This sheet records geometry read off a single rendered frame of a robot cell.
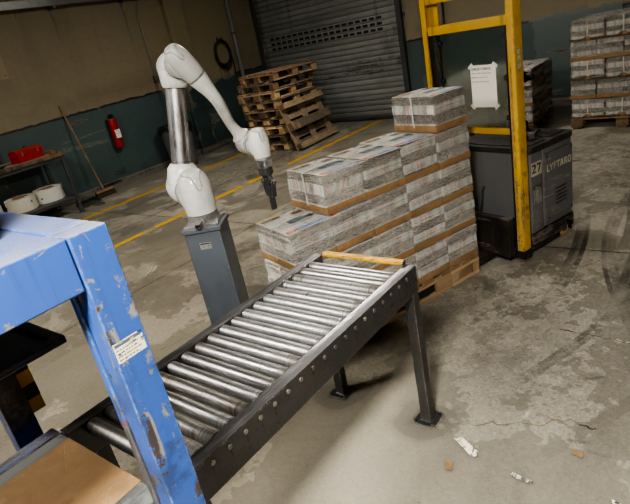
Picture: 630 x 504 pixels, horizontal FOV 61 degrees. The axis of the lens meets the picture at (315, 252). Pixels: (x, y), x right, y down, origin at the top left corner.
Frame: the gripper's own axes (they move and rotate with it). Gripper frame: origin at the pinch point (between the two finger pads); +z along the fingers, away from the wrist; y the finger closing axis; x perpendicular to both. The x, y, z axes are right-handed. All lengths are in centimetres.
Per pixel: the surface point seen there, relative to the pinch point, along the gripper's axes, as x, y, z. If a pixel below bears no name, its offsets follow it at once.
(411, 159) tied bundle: -88, -18, -1
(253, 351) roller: 71, -99, 17
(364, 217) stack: -47, -18, 22
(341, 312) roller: 35, -104, 17
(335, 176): -32.0, -17.4, -7.3
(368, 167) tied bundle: -55, -18, -6
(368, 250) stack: -45, -19, 42
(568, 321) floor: -116, -100, 96
